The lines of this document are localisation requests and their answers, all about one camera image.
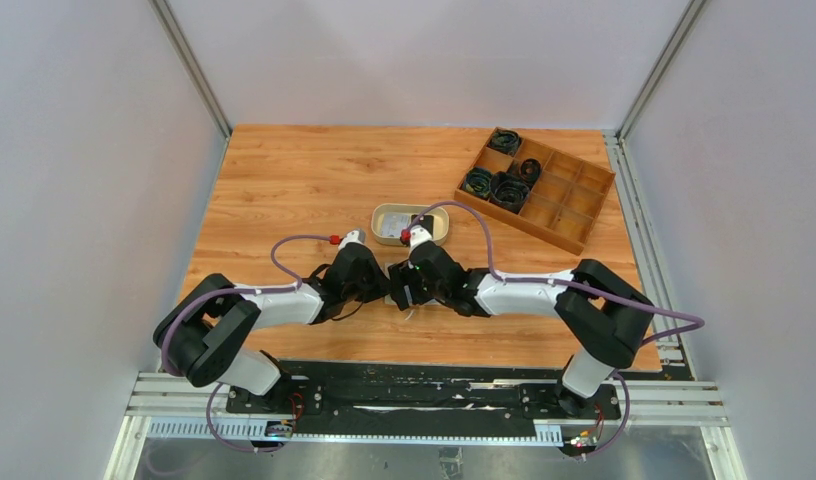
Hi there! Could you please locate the white leather card holder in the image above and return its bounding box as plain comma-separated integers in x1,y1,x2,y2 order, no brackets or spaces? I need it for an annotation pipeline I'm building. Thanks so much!
386,260,439,308

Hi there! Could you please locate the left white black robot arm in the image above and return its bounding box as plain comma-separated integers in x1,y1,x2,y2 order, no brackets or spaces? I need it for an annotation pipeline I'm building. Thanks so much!
152,242,389,413

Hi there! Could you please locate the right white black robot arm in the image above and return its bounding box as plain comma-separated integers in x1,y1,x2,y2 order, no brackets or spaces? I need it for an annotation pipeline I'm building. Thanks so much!
388,243,655,418

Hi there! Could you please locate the black card in tray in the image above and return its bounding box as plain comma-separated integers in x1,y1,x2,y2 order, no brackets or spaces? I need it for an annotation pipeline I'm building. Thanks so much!
420,214,435,238

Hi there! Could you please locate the beige oval tray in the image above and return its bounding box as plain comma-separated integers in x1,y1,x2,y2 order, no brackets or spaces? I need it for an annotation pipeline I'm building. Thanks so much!
371,203,450,246

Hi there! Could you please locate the blue coiled belt left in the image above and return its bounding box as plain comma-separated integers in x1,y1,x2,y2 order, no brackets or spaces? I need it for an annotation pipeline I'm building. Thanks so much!
460,167,493,200

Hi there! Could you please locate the dark coiled belt front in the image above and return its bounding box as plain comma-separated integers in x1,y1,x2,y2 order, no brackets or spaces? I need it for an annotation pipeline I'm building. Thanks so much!
489,171,531,214

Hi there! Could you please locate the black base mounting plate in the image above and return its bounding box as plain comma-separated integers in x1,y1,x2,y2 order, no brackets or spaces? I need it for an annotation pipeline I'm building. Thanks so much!
220,361,623,438

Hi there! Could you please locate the brown wooden compartment box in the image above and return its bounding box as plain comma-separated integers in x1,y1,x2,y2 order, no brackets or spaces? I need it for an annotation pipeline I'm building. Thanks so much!
453,129,615,255

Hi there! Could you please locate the black coiled belt middle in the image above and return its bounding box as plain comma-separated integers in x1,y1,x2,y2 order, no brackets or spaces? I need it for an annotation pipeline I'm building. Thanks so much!
517,158,543,187

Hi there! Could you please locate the black coiled belt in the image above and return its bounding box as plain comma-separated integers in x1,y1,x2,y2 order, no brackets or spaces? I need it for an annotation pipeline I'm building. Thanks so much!
487,129,522,156
517,158,543,187

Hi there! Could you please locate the black coiled belt top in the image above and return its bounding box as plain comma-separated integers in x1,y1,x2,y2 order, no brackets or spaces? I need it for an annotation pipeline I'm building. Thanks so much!
487,129,522,156

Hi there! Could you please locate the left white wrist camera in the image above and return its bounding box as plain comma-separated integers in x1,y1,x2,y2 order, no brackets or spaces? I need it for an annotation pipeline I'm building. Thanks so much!
338,228,366,250

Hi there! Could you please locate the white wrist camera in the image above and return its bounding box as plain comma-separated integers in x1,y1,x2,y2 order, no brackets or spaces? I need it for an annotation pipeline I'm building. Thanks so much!
338,228,366,250
408,225,433,252

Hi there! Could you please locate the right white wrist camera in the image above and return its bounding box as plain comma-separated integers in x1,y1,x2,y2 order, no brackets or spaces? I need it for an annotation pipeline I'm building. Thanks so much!
408,225,433,252

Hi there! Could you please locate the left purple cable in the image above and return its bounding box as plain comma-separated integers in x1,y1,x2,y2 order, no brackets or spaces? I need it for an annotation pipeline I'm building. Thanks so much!
158,233,343,455

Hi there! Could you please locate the purple cable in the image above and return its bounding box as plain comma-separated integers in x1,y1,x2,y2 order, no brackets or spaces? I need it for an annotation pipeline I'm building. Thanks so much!
158,233,343,455
399,199,706,457

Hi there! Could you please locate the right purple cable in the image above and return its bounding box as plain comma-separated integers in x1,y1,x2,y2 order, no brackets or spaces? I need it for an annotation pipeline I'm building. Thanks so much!
399,199,706,457

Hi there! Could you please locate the aluminium front rail frame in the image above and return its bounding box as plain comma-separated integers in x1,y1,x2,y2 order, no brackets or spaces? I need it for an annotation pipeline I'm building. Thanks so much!
105,369,746,479

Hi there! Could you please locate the left corner aluminium post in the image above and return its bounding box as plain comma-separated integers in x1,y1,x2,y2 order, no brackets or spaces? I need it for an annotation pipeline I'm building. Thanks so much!
148,0,233,141

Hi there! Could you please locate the corner aluminium post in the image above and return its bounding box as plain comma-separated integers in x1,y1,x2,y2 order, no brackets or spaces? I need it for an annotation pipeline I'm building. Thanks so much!
148,0,233,141
616,0,709,143

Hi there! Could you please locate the right corner aluminium post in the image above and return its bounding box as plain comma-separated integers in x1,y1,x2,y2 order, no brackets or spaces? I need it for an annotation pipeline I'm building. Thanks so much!
616,0,709,143

